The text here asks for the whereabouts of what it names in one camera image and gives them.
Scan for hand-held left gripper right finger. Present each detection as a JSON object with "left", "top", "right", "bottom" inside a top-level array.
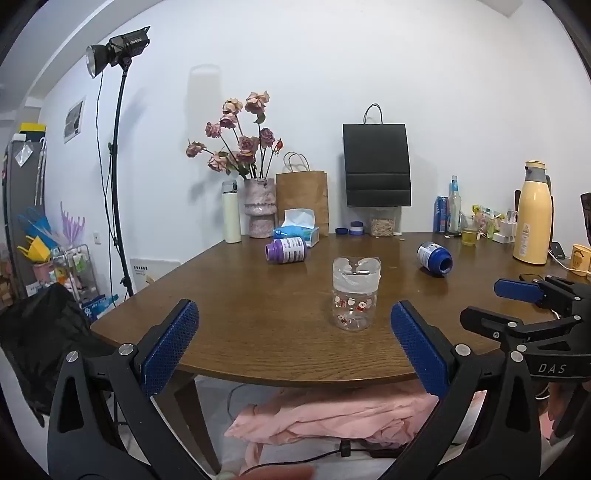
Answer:
[{"left": 379, "top": 300, "right": 541, "bottom": 480}]

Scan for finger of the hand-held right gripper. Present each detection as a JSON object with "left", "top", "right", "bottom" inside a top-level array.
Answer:
[
  {"left": 493, "top": 274, "right": 591, "bottom": 320},
  {"left": 460, "top": 306, "right": 591, "bottom": 384}
]

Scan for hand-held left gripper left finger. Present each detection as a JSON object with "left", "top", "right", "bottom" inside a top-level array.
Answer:
[{"left": 46, "top": 299, "right": 213, "bottom": 480}]

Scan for white charger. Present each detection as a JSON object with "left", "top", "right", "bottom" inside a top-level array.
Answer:
[{"left": 492, "top": 210, "right": 519, "bottom": 244}]

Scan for yellow mug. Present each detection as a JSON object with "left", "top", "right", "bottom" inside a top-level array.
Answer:
[{"left": 571, "top": 244, "right": 591, "bottom": 278}]

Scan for glass of yellow liquid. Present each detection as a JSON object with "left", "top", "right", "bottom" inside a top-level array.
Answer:
[{"left": 461, "top": 213, "right": 478, "bottom": 247}]

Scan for pile of snack packets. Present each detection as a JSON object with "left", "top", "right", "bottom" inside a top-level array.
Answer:
[{"left": 472, "top": 206, "right": 504, "bottom": 238}]

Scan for yellow thermos jug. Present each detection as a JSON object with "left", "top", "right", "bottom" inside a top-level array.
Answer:
[{"left": 512, "top": 161, "right": 554, "bottom": 265}]

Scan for white board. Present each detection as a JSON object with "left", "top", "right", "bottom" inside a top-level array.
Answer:
[{"left": 130, "top": 258, "right": 182, "bottom": 291}]

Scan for blue packet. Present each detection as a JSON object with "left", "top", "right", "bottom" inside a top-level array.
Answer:
[{"left": 82, "top": 294, "right": 120, "bottom": 321}]

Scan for blue cap white bottle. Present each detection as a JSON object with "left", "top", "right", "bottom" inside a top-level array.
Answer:
[{"left": 416, "top": 241, "right": 454, "bottom": 278}]

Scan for clear bottle with blue cap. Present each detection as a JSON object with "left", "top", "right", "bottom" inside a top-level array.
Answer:
[{"left": 449, "top": 175, "right": 463, "bottom": 234}]

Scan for blue drink can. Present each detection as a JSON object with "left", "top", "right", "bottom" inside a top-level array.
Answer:
[{"left": 434, "top": 196, "right": 450, "bottom": 233}]

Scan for pink cloth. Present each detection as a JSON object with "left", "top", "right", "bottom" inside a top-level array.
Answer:
[{"left": 224, "top": 385, "right": 485, "bottom": 467}]

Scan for black cloth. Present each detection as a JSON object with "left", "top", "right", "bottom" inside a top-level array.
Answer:
[{"left": 0, "top": 282, "right": 112, "bottom": 416}]

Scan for clear snack container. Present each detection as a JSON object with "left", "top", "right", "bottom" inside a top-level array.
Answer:
[{"left": 368, "top": 207, "right": 397, "bottom": 238}]

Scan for white thermos bottle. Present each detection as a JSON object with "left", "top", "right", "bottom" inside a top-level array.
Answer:
[{"left": 222, "top": 180, "right": 242, "bottom": 244}]

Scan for purple plastic bottle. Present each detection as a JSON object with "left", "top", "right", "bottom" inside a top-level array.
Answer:
[{"left": 265, "top": 236, "right": 307, "bottom": 265}]

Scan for purple hangers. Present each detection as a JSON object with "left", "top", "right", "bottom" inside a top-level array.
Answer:
[{"left": 59, "top": 201, "right": 86, "bottom": 245}]

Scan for yellow dustpan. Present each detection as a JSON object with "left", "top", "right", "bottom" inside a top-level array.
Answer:
[{"left": 17, "top": 235, "right": 54, "bottom": 264}]

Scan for pink marbled vase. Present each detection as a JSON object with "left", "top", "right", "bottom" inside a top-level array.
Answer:
[{"left": 243, "top": 178, "right": 278, "bottom": 239}]

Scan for blue tissue pack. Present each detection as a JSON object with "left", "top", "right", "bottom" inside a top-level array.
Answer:
[{"left": 273, "top": 209, "right": 320, "bottom": 248}]

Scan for blue broom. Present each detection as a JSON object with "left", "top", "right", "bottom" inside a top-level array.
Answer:
[{"left": 17, "top": 207, "right": 56, "bottom": 245}]

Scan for black paper bag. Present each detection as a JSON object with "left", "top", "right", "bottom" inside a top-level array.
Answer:
[{"left": 342, "top": 103, "right": 412, "bottom": 208}]

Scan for brown paper bag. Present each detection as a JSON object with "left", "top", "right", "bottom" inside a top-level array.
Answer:
[{"left": 276, "top": 152, "right": 329, "bottom": 237}]

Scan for grey cabinet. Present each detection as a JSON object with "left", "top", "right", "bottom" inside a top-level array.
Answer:
[{"left": 2, "top": 138, "right": 47, "bottom": 296}]

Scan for dried pink roses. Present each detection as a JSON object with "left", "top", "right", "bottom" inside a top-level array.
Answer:
[{"left": 186, "top": 91, "right": 286, "bottom": 181}]

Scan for black studio light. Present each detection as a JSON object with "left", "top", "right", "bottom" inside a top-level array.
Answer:
[{"left": 86, "top": 26, "right": 151, "bottom": 79}]

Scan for wire rack trolley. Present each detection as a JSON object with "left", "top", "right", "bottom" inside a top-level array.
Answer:
[{"left": 53, "top": 244, "right": 98, "bottom": 305}]

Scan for black cable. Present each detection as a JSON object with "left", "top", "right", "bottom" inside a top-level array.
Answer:
[{"left": 240, "top": 440, "right": 398, "bottom": 476}]

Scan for wall poster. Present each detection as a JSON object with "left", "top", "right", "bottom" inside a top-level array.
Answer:
[{"left": 64, "top": 97, "right": 86, "bottom": 143}]

